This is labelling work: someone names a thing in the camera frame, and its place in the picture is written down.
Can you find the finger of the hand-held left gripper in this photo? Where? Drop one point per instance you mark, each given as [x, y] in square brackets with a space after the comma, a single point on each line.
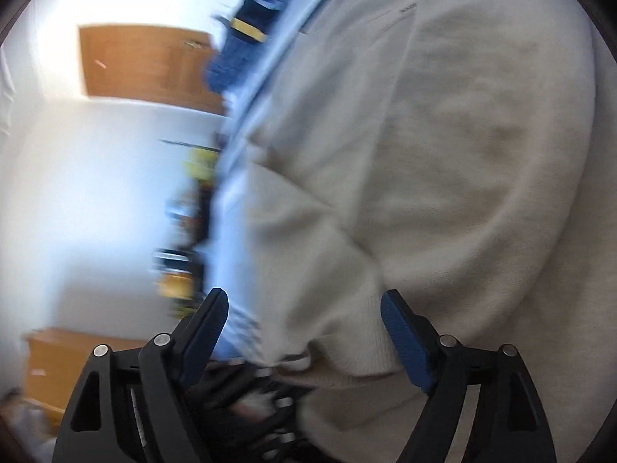
[262, 410]

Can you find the cream knit sweater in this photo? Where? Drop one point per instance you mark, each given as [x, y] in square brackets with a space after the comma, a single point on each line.
[424, 164]

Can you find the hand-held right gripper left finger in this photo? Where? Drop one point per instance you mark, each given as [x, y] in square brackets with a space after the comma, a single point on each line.
[205, 333]

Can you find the yellow bag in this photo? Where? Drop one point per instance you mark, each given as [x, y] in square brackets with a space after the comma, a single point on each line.
[201, 166]

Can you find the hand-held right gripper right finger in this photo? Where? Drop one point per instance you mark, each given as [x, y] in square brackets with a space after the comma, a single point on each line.
[405, 342]

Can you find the cluttered dark side table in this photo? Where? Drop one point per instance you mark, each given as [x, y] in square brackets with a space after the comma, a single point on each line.
[185, 255]

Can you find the wooden door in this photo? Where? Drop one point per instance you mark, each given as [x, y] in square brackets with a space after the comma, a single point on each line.
[144, 65]

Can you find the blue patterned quilt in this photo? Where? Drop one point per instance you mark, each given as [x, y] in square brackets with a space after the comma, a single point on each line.
[246, 33]

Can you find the light wooden cabinet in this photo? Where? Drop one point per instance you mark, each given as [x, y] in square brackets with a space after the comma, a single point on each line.
[53, 366]

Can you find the bed with striped blue cover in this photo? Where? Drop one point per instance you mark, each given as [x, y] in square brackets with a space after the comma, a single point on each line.
[231, 193]

